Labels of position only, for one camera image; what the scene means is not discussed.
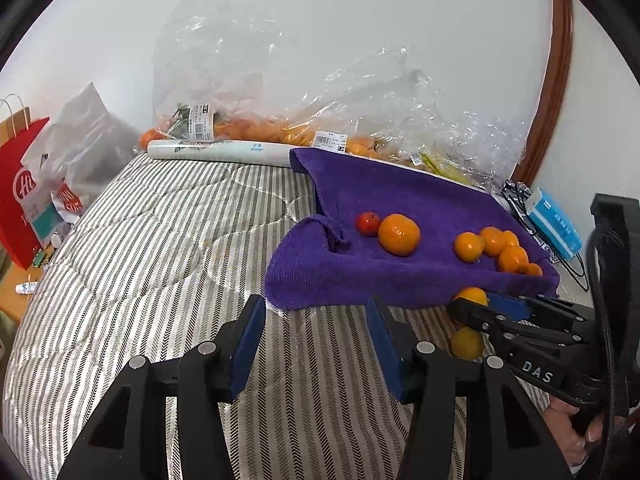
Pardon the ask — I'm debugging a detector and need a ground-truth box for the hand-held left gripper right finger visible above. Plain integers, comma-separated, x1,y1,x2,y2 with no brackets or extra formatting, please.
367,295,573,480

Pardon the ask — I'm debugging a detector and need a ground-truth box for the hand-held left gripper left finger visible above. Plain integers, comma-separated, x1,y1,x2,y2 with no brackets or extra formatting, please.
57,294,267,480

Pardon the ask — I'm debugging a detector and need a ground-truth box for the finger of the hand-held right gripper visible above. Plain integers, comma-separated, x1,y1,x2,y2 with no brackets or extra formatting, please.
487,291,599,332
447,298,587,357

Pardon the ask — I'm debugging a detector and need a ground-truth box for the small yellow mango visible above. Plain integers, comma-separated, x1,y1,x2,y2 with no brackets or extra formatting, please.
457,287,489,307

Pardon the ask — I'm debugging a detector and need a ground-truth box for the greenish yellow kumquat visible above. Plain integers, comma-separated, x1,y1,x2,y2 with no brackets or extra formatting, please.
451,327,485,361

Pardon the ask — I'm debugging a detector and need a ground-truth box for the large orange mandarin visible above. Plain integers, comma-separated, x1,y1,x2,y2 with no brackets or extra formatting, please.
454,232,486,263
498,245,529,274
378,213,421,257

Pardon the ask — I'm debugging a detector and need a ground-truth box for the person's right hand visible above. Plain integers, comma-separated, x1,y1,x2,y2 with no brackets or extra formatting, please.
542,395,604,467

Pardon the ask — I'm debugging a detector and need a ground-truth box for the blue tissue pack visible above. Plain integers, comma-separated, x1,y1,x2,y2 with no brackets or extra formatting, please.
527,187,583,260

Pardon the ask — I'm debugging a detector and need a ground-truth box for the purple towel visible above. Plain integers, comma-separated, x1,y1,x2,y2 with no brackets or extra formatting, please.
264,146,560,313

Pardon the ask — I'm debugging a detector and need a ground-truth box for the striped bed cover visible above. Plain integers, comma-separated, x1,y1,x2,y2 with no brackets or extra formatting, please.
0,152,591,480

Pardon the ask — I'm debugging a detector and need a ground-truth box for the red cherry tomato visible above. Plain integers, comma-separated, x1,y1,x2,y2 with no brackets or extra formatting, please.
356,212,382,237

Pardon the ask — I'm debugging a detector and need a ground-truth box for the white paper roll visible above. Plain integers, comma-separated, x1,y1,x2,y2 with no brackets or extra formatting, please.
147,140,293,167

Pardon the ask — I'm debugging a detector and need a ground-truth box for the clear plastic bag yellow fruit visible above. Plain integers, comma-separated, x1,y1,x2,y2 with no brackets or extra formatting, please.
280,47,527,187

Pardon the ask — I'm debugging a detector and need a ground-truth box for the red white packet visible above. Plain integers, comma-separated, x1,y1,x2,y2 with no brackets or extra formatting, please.
52,182,84,217

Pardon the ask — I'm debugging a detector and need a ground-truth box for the white plastic bag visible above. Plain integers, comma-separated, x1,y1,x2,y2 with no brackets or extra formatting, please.
22,82,142,233

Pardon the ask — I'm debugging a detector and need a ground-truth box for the red paper bag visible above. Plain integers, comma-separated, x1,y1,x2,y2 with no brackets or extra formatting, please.
0,94,53,271

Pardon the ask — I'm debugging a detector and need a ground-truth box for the clear plastic bag of oranges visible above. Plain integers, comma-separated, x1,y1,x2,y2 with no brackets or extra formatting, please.
135,0,313,153

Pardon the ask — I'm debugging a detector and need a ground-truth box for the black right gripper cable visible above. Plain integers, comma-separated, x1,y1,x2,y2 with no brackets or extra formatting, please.
584,227,637,443

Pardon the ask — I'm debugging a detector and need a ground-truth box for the black power cable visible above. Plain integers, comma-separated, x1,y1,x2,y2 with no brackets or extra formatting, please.
545,242,592,293

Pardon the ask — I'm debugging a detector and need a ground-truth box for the wooden door frame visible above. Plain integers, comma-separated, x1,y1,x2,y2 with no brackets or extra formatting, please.
512,0,573,186

